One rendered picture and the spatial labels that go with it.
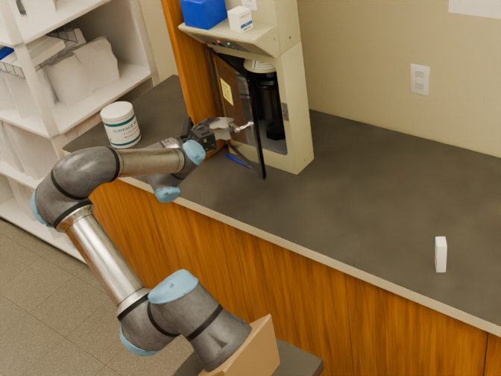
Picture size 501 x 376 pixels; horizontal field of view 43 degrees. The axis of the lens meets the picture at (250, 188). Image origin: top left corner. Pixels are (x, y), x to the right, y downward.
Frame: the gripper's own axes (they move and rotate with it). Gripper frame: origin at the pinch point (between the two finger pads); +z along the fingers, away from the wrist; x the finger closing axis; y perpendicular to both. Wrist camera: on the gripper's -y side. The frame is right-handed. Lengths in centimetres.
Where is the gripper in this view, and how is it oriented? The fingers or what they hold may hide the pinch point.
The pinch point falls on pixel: (229, 122)
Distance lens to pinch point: 215.3
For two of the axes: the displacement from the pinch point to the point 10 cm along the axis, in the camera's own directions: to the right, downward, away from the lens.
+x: -1.5, -7.9, -6.0
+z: 8.8, -3.8, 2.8
